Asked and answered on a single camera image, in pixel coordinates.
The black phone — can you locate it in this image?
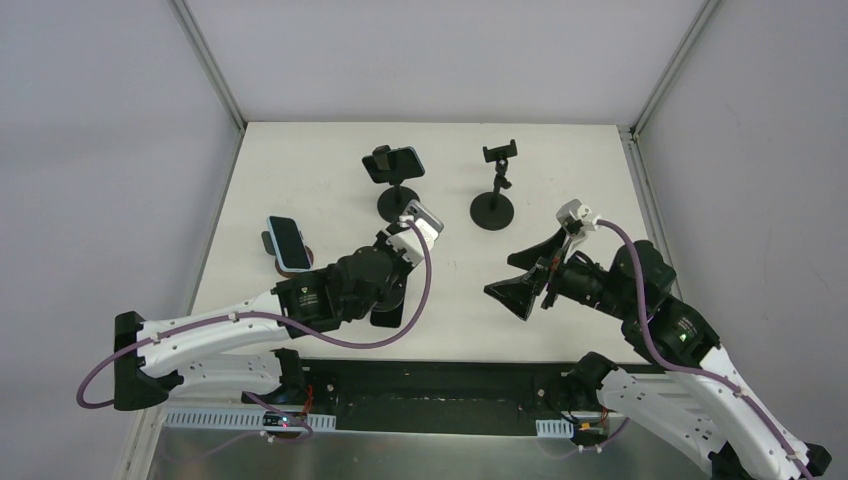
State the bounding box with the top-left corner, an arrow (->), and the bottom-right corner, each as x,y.
369,301 -> 404,329

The black phone stand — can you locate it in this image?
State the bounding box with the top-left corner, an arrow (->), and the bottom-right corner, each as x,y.
377,181 -> 419,221
469,139 -> 518,231

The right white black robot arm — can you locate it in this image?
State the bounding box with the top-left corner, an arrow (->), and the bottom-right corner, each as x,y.
484,232 -> 832,479

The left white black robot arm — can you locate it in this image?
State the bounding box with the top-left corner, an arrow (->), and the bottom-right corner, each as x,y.
106,222 -> 440,411

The blue-cased phone on back stand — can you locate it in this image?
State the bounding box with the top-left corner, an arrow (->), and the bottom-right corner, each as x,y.
361,145 -> 426,184

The light blue phone on wooden stand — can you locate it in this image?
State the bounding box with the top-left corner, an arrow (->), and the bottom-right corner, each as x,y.
267,216 -> 313,273

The round wooden phone stand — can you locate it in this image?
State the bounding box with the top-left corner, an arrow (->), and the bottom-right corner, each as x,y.
260,230 -> 316,280

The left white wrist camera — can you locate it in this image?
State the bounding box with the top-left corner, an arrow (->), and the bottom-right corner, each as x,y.
386,219 -> 444,267

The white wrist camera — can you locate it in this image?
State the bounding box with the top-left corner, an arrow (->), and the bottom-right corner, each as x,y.
556,199 -> 599,238
386,219 -> 444,267

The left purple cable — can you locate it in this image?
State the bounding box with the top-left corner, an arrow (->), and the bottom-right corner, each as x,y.
76,218 -> 433,444

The purple cable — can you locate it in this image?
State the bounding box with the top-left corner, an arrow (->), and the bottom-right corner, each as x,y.
592,218 -> 816,480
76,218 -> 433,444

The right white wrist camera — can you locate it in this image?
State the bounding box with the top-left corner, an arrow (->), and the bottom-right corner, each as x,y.
556,199 -> 599,238

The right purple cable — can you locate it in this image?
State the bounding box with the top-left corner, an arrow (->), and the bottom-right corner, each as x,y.
592,218 -> 816,480

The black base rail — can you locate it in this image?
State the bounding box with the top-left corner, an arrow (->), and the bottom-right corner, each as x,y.
241,357 -> 664,439

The right white cable duct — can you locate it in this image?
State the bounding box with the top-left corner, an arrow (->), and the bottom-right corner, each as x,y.
535,419 -> 574,439

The white cable duct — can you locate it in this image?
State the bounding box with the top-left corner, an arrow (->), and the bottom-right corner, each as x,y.
163,407 -> 337,432
535,419 -> 574,439

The left white cable duct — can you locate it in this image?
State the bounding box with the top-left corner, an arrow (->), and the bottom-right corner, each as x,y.
163,407 -> 337,432

